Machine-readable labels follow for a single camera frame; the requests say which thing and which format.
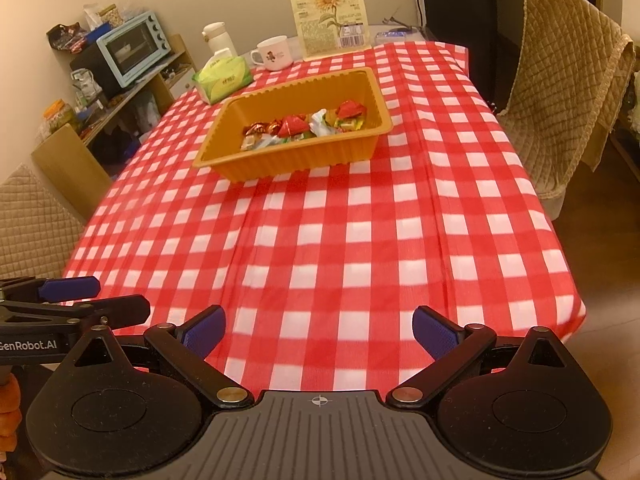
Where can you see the chair with quilted tan cover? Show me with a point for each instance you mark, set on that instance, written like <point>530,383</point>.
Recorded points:
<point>35,230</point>
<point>560,85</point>

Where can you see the dark red candy packet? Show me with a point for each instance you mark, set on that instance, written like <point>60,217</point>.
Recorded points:
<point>273,128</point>

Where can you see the wooden shelf unit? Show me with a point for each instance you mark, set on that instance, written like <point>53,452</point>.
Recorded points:
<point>150,95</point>

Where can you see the orange patterned clothing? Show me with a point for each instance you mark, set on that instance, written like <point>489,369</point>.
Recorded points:
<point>7,410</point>

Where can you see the clear candy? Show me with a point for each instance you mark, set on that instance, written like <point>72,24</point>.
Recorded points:
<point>250,145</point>

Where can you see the white snack pouch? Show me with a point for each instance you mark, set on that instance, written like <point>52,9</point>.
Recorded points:
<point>320,128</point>

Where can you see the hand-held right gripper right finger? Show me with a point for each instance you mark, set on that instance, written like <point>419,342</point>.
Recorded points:
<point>435,335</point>

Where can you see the black appliance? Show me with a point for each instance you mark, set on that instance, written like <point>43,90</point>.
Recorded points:
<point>85,70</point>

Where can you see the orange red snack packet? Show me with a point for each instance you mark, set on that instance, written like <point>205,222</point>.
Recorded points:
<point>350,109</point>

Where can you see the red candy white print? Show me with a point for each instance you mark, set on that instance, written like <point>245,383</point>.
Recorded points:
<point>254,129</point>

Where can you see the green tissue pack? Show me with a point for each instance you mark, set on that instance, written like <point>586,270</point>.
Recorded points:
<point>225,80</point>

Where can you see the light blue toaster oven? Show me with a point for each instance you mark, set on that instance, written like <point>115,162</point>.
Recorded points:
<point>130,50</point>

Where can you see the clear bag of nuts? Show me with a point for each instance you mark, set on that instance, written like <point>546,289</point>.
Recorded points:
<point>102,16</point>

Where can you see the red triangular snack packet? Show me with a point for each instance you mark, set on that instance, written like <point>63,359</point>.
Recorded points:
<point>292,126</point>

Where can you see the white mug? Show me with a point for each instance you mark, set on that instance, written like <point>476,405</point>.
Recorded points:
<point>275,55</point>

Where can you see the clear plastic jar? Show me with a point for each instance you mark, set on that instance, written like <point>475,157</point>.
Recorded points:
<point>60,117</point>

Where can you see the red checked tablecloth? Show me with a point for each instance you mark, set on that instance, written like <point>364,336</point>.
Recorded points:
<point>350,240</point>

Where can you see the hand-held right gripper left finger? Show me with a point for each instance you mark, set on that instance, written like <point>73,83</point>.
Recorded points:
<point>206,335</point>

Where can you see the sunflower seed bag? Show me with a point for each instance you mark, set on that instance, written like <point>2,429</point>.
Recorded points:
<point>320,40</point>

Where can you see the dark red snack bag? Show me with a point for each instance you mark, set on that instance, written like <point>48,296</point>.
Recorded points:
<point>67,37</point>

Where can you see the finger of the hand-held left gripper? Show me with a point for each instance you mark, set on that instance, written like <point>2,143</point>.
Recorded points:
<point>70,287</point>
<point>115,310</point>

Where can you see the wooden chair back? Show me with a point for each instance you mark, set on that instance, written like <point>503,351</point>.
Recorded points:
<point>70,170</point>

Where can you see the white thermos bottle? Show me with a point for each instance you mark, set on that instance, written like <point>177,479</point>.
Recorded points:
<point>215,35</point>

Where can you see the blue white flat packet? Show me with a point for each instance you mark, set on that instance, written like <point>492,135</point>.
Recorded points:
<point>400,36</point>

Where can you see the orange plastic tray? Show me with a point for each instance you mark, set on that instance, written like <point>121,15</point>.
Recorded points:
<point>300,161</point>

